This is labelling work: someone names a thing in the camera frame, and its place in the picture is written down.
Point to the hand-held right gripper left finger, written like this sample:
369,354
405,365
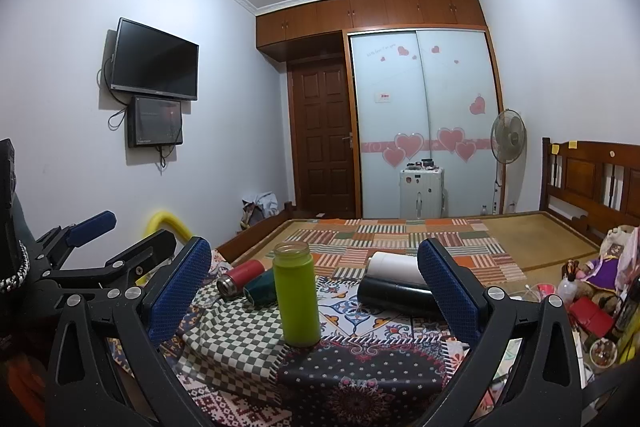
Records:
176,287

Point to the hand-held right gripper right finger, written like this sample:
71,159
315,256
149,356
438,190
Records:
447,292

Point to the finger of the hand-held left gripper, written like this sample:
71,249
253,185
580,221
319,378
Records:
145,254
92,227

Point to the black cup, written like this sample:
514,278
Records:
395,296

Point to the white cup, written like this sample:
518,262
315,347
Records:
395,268

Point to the red cup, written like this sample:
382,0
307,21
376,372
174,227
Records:
240,282

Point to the dark green cup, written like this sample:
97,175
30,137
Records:
261,291

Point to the lime green cup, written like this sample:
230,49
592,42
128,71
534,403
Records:
296,297

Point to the yellow foam tube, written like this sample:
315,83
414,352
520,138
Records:
167,221

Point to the green checkered cloth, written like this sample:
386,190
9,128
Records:
235,337

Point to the white suitcase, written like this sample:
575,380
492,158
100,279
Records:
421,194

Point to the floral patterned cloth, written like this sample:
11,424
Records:
370,357

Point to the striped patchwork blanket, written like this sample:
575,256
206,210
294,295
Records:
350,242

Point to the pile of clothes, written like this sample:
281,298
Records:
260,207

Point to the clear plastic bottle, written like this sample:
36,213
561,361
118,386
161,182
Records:
569,289

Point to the red box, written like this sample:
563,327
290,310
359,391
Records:
592,313

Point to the purple dressed doll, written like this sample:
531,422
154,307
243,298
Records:
600,272

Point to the standing electric fan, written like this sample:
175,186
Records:
507,137

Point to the wooden bed headboard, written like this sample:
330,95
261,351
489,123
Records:
585,182

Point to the dark glass bottle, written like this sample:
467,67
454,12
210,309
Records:
625,307

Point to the white and pink bag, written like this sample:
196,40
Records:
625,252

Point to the sliding wardrobe with pink hearts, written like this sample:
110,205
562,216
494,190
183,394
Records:
425,107

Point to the brown wooden door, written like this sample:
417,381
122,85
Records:
322,137

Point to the brown overhead wooden cabinets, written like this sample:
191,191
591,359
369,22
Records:
370,14

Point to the small black wall monitor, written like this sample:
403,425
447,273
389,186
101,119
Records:
155,122

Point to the wall-mounted black television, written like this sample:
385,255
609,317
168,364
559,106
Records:
155,59

